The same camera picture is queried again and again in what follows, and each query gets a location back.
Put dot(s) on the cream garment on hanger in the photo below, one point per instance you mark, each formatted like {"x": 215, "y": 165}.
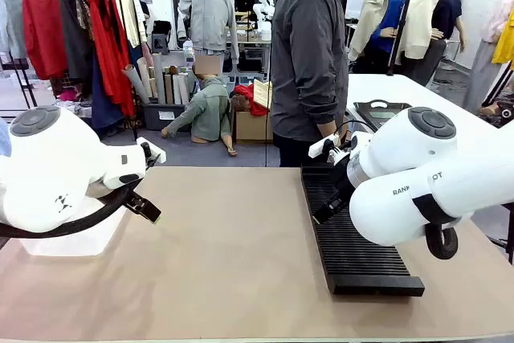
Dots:
{"x": 130, "y": 17}

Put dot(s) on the grey shirt on hanger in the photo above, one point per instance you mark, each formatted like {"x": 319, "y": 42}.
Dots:
{"x": 10, "y": 17}

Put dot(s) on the mannequin torso in green hoodie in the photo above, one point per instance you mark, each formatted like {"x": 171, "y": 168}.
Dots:
{"x": 209, "y": 110}

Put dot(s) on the red cloth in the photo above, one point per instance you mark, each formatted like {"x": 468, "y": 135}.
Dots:
{"x": 251, "y": 96}

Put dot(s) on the tan paper card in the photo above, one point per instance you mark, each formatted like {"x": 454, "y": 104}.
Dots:
{"x": 263, "y": 92}

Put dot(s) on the person in grey jacket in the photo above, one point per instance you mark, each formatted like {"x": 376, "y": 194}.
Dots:
{"x": 309, "y": 58}

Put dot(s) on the black slotted PCB rack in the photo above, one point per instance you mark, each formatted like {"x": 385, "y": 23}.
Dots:
{"x": 361, "y": 254}

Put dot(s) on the white board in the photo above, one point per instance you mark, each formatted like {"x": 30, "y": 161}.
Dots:
{"x": 355, "y": 5}

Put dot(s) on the cardboard box with red cloth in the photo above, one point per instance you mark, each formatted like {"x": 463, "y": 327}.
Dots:
{"x": 249, "y": 128}

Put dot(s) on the black garment on hanger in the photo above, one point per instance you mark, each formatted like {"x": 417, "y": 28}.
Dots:
{"x": 74, "y": 37}

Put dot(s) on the person's right forearm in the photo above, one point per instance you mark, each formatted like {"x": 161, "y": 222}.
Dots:
{"x": 327, "y": 110}

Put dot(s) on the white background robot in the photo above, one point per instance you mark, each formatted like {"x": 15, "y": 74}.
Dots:
{"x": 263, "y": 1}

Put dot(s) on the mannequin in grey hoodie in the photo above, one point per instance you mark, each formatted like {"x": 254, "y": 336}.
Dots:
{"x": 209, "y": 9}

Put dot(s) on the dark blue garment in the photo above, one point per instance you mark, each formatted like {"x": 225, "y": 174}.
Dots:
{"x": 102, "y": 106}

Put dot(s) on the mannequin in cream jacket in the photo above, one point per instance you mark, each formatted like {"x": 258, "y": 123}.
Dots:
{"x": 437, "y": 17}

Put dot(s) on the long red dress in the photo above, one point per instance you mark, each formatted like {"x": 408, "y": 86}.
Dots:
{"x": 108, "y": 58}

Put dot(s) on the mannequin in beige coat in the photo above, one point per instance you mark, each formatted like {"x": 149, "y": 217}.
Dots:
{"x": 381, "y": 13}

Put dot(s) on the pink fluffy garment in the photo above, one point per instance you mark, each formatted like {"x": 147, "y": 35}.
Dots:
{"x": 496, "y": 13}

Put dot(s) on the yellow garment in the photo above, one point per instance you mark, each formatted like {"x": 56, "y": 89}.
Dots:
{"x": 506, "y": 33}

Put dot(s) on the light blue fabric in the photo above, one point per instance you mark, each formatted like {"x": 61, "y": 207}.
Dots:
{"x": 4, "y": 138}

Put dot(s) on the white paper roll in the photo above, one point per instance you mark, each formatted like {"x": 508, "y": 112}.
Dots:
{"x": 184, "y": 86}

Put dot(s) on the black bin with rolls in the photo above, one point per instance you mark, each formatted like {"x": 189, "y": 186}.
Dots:
{"x": 160, "y": 116}

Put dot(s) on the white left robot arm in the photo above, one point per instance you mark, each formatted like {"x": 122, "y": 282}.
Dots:
{"x": 48, "y": 166}

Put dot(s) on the beige paper roll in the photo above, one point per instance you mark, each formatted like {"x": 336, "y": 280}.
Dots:
{"x": 144, "y": 76}

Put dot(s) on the red shirt on hanger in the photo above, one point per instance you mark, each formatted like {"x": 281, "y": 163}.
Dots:
{"x": 42, "y": 25}

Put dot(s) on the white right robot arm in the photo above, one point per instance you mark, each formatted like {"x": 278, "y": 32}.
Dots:
{"x": 401, "y": 198}

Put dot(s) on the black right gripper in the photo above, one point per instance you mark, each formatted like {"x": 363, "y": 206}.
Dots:
{"x": 344, "y": 192}

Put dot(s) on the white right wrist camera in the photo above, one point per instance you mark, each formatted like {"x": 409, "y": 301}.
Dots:
{"x": 321, "y": 147}

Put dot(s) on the black tripod stand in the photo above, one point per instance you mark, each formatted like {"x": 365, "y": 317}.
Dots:
{"x": 511, "y": 234}

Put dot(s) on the grey skirt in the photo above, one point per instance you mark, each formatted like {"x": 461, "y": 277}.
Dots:
{"x": 482, "y": 74}

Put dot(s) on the black tripod pole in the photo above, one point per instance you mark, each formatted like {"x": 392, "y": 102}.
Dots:
{"x": 401, "y": 21}

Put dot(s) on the brown paper roll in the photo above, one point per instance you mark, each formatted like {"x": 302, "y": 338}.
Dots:
{"x": 168, "y": 88}

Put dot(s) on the white table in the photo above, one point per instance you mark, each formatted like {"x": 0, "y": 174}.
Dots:
{"x": 401, "y": 90}

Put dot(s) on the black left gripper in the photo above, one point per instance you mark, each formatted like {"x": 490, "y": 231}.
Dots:
{"x": 131, "y": 198}

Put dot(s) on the tall grey paper roll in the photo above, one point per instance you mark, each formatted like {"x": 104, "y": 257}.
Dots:
{"x": 158, "y": 78}

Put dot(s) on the clear plastic box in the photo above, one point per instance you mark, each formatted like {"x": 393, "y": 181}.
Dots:
{"x": 68, "y": 240}

